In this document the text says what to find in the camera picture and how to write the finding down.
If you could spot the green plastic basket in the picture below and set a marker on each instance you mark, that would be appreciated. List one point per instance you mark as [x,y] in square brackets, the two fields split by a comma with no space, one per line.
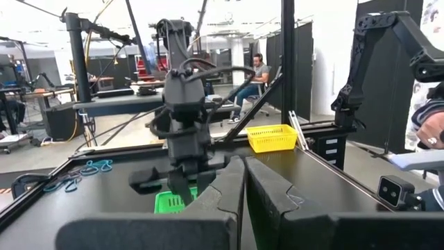
[166,203]

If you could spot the black partition wall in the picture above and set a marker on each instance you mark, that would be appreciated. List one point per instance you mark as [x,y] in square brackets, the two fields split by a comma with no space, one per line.
[388,114]
[301,69]

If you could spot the black table-level camera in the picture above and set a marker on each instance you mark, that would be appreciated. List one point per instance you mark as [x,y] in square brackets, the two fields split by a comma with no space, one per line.
[393,191]

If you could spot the dark grey table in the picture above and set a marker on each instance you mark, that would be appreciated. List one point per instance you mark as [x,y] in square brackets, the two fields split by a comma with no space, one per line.
[118,102]

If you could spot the silver aluminium bar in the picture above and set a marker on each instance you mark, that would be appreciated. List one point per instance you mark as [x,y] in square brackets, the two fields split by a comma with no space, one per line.
[297,130]

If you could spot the black drawer unit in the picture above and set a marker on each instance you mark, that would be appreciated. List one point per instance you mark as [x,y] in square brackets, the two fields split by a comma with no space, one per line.
[331,151]

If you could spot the light grey board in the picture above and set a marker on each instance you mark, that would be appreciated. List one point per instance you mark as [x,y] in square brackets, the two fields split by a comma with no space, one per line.
[419,159]

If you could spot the black rubber band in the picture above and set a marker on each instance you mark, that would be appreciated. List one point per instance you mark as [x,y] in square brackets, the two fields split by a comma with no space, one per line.
[69,172]

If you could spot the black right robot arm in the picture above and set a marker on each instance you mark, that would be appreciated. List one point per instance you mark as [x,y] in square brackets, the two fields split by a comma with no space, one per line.
[175,38]

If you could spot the person's hand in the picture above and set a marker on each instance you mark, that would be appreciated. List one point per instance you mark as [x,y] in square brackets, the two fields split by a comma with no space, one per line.
[431,132]

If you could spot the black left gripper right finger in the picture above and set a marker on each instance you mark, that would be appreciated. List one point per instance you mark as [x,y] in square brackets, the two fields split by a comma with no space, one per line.
[267,201]

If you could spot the black box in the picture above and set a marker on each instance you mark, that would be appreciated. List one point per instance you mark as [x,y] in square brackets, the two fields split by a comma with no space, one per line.
[62,121]

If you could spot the person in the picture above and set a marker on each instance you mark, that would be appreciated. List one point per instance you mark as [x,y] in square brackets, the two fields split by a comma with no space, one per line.
[428,107]
[258,71]

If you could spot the black stand pole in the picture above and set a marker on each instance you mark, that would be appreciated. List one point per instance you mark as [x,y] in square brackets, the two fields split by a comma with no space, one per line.
[78,62]

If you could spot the black frame pillar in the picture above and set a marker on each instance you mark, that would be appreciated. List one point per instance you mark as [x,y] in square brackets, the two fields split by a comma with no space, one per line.
[288,52]

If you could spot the black diagonal frame strut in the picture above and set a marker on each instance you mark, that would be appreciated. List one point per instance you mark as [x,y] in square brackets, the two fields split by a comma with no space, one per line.
[253,110]

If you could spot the yellow plastic basket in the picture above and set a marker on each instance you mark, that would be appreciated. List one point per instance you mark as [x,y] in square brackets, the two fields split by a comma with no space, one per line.
[270,140]

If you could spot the blue rubber band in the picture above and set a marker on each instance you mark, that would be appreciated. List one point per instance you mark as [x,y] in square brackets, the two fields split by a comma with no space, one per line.
[92,170]
[71,187]

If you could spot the black frame clamp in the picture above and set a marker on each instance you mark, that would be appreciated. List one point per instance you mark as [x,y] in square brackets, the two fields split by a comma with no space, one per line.
[21,184]

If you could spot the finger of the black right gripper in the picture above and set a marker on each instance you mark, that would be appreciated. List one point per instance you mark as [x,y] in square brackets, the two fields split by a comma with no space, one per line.
[205,180]
[180,184]

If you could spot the red shelf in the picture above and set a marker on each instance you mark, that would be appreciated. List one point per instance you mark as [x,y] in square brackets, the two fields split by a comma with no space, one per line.
[142,67]

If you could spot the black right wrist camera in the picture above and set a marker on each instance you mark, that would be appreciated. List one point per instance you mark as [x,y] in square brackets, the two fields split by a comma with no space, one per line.
[184,92]

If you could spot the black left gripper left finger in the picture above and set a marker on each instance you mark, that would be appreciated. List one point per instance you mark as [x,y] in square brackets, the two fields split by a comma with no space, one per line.
[229,187]

